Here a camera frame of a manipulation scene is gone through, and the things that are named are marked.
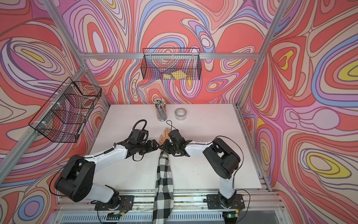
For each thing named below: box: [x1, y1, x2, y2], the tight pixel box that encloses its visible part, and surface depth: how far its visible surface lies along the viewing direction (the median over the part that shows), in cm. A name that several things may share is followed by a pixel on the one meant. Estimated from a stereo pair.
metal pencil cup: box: [154, 98, 168, 122], surface depth 101 cm
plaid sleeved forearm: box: [152, 150, 174, 224], surface depth 74 cm
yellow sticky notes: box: [163, 70, 187, 80], surface depth 92 cm
